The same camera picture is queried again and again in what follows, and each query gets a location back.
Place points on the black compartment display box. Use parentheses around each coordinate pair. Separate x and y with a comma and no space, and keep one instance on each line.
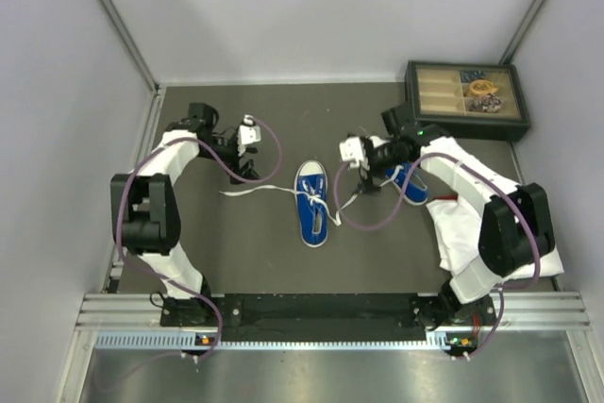
(437,96)

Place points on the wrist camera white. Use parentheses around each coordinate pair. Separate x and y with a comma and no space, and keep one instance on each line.
(248,133)
(354,151)

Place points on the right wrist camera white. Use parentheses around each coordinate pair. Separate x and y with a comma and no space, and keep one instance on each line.
(354,151)

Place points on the blue patterned item in box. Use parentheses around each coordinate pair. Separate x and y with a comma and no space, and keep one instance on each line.
(470,76)

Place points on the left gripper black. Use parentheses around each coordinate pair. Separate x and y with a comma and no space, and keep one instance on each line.
(233,164)

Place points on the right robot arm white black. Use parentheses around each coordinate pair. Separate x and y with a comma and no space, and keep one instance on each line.
(442,156)

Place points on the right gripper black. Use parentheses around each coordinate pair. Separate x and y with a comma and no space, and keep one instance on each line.
(367,185)

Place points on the yellow item in box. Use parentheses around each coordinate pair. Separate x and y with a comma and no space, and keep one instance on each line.
(481,87)

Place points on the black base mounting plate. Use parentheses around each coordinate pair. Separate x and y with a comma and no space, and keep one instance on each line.
(319,318)

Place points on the floral item in box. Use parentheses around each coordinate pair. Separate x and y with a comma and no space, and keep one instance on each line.
(487,103)

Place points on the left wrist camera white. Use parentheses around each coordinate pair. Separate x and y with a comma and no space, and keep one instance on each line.
(248,133)

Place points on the white folded shirt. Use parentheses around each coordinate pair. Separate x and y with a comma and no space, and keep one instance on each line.
(453,233)

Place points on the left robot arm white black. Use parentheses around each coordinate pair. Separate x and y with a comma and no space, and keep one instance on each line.
(144,213)

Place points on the blue sneaker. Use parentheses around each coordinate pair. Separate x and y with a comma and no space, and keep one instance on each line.
(387,176)
(311,177)

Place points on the grey slotted cable duct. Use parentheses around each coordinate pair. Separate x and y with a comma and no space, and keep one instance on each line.
(196,341)

